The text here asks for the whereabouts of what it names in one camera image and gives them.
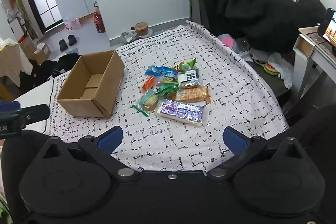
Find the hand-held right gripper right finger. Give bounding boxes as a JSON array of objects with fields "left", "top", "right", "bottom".
[{"left": 207, "top": 126, "right": 310, "bottom": 182}]

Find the long purple cracker packet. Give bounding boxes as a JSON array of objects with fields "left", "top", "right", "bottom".
[{"left": 155, "top": 98, "right": 205, "bottom": 127}]

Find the clear plastic container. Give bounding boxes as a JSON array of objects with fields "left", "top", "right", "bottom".
[{"left": 236, "top": 38, "right": 256, "bottom": 60}]

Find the pink plastic bag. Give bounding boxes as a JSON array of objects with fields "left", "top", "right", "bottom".
[{"left": 64, "top": 17, "right": 80, "bottom": 30}]

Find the green pastry packet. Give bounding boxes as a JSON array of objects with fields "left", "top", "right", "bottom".
[{"left": 156, "top": 84, "right": 180, "bottom": 96}]

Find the cardboard box with tissue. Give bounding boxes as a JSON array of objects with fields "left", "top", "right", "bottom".
[{"left": 33, "top": 43, "right": 51, "bottom": 64}]

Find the striped plush toy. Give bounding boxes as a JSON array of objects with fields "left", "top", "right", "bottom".
[{"left": 264, "top": 63, "right": 280, "bottom": 76}]

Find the brown cardboard box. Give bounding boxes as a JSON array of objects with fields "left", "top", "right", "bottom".
[{"left": 56, "top": 49, "right": 125, "bottom": 119}]

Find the black coat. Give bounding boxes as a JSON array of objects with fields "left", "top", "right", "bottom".
[{"left": 207, "top": 0, "right": 328, "bottom": 52}]

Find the light green snack packet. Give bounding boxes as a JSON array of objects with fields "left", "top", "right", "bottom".
[{"left": 181, "top": 59, "right": 198, "bottom": 71}]

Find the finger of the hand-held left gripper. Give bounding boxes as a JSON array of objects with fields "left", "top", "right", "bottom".
[{"left": 21, "top": 104, "right": 50, "bottom": 126}]

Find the brown lidded jar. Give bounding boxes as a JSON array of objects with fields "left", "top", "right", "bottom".
[{"left": 134, "top": 22, "right": 150, "bottom": 36}]

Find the black cable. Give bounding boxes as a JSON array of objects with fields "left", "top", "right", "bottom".
[{"left": 45, "top": 77, "right": 57, "bottom": 132}]

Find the cream cloth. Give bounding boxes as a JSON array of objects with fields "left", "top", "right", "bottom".
[{"left": 0, "top": 39, "right": 25, "bottom": 85}]

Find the orange bread packet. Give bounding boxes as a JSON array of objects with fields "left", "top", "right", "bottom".
[{"left": 175, "top": 85, "right": 212, "bottom": 104}]

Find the pink cloth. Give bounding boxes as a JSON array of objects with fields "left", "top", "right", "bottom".
[{"left": 220, "top": 34, "right": 237, "bottom": 49}]

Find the pile of black clothes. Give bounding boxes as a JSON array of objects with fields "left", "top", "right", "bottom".
[{"left": 20, "top": 53, "right": 82, "bottom": 88}]

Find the blue snack packet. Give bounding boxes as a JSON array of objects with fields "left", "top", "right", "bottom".
[
  {"left": 161, "top": 67, "right": 179, "bottom": 77},
  {"left": 145, "top": 66, "right": 164, "bottom": 77}
]

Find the white cake packet black label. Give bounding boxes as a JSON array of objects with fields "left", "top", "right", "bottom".
[{"left": 178, "top": 69, "right": 200, "bottom": 84}]

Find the small orange-red snack packet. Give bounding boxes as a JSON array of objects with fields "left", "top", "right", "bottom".
[{"left": 142, "top": 76, "right": 156, "bottom": 90}]

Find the white plastic bag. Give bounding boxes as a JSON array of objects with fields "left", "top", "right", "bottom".
[{"left": 267, "top": 53, "right": 293, "bottom": 88}]

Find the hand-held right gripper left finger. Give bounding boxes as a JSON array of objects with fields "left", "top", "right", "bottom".
[{"left": 35, "top": 125, "right": 141, "bottom": 182}]

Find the green fruit-print snack packet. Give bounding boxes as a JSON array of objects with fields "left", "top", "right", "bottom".
[{"left": 161, "top": 76, "right": 180, "bottom": 85}]

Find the cookie packet teal wrapper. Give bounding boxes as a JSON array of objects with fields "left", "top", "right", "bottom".
[{"left": 133, "top": 90, "right": 160, "bottom": 117}]

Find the white side table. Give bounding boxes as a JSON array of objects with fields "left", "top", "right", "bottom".
[{"left": 291, "top": 26, "right": 336, "bottom": 98}]

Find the black smartphone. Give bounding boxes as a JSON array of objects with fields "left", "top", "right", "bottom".
[{"left": 318, "top": 7, "right": 336, "bottom": 47}]

